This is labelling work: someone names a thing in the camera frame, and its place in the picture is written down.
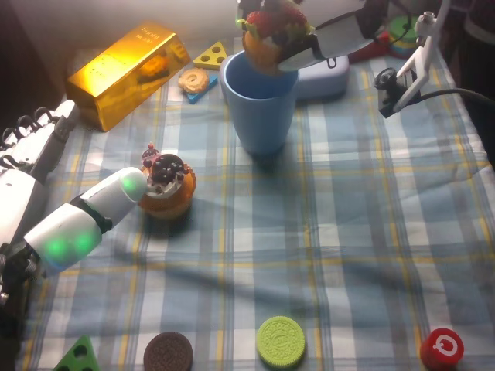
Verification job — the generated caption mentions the right robot hand white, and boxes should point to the right robot hand white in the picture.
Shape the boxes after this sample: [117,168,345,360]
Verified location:
[235,0,390,74]

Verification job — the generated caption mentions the left robot hand white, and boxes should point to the left robot hand white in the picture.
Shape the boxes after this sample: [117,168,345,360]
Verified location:
[0,99,148,271]

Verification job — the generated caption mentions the strawberry toy cupcake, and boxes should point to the strawberry toy cupcake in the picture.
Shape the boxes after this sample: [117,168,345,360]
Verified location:
[235,0,315,77]

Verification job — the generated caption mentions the blueberry toy cupcake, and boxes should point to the blueberry toy cupcake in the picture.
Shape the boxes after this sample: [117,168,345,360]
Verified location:
[138,141,197,221]

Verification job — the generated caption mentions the blue cup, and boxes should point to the blue cup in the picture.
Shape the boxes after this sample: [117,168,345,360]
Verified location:
[219,52,301,156]

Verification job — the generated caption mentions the red rectangular block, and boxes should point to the red rectangular block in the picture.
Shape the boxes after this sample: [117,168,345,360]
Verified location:
[347,32,391,65]

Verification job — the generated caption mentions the lilac glasses case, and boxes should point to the lilac glasses case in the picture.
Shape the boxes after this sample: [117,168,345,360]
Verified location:
[295,53,351,103]

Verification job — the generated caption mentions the yellow triangle block with holes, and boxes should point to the yellow triangle block with holes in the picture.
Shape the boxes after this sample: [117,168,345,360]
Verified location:
[193,41,228,70]

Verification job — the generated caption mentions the blue wooden block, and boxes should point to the blue wooden block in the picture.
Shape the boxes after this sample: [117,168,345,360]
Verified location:
[184,75,220,105]

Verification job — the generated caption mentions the gold bar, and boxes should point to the gold bar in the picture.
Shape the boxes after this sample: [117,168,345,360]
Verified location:
[66,21,193,133]

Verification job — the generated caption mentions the green triangle block with holes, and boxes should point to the green triangle block with holes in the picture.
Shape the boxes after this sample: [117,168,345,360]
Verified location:
[52,335,102,371]

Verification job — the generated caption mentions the brown sandwich cookie toy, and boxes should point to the brown sandwich cookie toy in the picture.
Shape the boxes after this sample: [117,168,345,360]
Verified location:
[143,331,194,371]

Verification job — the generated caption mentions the blue plaid tablecloth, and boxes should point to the blue plaid tablecloth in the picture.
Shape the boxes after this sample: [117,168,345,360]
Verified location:
[15,36,495,371]

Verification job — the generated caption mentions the green sandwich cookie toy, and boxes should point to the green sandwich cookie toy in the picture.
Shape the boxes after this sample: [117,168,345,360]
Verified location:
[256,315,306,369]

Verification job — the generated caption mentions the red cylinder with white print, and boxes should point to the red cylinder with white print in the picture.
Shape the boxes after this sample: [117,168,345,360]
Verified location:
[420,328,465,369]

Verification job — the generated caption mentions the green wooden ring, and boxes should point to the green wooden ring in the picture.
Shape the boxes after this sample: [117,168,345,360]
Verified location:
[388,17,421,43]

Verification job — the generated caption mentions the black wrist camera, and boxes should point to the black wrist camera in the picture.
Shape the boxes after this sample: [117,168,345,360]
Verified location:
[373,67,407,119]

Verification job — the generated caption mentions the black camera cable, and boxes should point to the black camera cable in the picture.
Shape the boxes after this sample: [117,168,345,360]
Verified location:
[415,87,495,114]

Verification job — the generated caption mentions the tan ring biscuit toy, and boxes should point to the tan ring biscuit toy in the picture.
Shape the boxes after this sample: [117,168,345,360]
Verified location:
[178,68,210,94]

